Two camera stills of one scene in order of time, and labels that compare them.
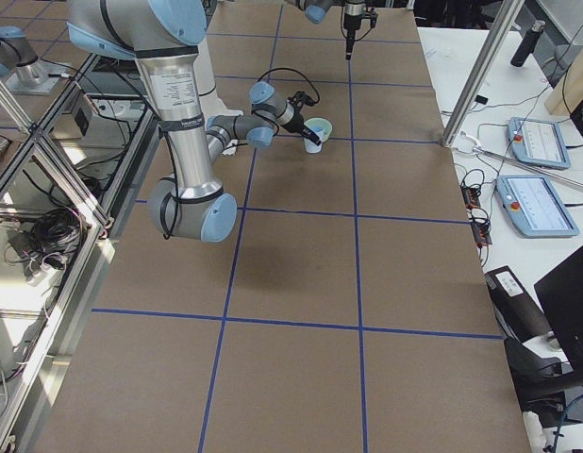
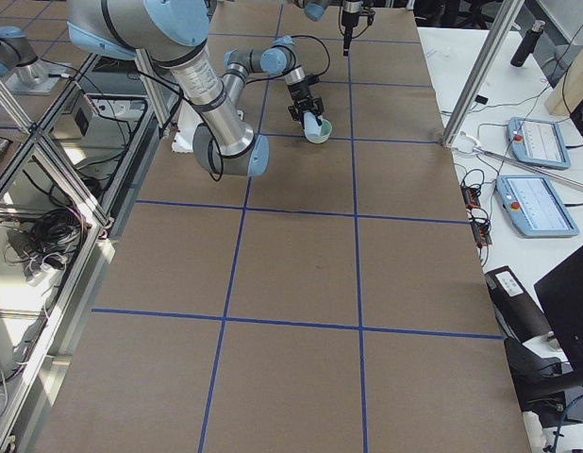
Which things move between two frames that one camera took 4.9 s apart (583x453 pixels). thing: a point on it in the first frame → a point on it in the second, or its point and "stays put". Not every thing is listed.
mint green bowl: (321, 126) stays put
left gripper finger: (349, 47) stays put
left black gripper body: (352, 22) stays put
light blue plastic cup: (311, 147) → (311, 125)
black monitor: (567, 299) stays put
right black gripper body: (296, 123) → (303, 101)
